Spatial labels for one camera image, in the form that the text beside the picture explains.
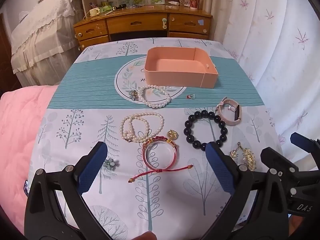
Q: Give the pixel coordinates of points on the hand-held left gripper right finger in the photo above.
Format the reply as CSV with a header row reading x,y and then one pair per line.
x,y
220,167

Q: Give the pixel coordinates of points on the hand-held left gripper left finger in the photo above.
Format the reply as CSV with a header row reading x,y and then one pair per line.
x,y
92,167

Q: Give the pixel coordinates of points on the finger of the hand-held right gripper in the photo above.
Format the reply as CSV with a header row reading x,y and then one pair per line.
x,y
300,139
275,158

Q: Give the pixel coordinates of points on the gold leaf earring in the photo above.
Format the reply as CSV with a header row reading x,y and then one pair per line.
x,y
248,158
235,153

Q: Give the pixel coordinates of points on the gold round pendant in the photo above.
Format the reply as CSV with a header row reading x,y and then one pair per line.
x,y
172,135

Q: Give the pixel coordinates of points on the pink cardboard box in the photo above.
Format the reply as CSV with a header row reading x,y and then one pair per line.
x,y
175,77

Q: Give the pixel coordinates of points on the person's left hand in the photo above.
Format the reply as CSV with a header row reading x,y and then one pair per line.
x,y
147,235

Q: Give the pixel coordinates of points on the green flower brooch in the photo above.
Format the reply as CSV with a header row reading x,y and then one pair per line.
x,y
110,163

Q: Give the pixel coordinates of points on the pink blanket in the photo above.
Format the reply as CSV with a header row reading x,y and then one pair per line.
x,y
17,130

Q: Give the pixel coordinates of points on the small metal charm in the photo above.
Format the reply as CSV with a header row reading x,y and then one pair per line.
x,y
134,94

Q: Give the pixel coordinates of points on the white leaf print curtain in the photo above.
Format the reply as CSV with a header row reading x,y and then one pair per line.
x,y
275,55

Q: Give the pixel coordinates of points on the tree print tablecloth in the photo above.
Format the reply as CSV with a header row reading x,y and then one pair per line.
x,y
75,80

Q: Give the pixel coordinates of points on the white lace cover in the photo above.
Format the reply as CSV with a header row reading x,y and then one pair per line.
x,y
37,30

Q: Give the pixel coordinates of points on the wooden dresser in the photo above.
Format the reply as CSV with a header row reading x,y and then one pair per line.
x,y
137,22

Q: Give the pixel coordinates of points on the cream telephone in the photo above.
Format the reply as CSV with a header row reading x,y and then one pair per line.
x,y
94,12

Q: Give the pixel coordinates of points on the green packet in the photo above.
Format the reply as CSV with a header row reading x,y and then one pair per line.
x,y
106,6

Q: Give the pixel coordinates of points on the red paper cup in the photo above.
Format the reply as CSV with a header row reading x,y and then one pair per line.
x,y
195,1

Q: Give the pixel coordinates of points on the white tube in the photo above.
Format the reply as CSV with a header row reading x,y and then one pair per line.
x,y
173,3

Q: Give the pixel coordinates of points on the row of flower pictures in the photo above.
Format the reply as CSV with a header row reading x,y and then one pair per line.
x,y
140,0

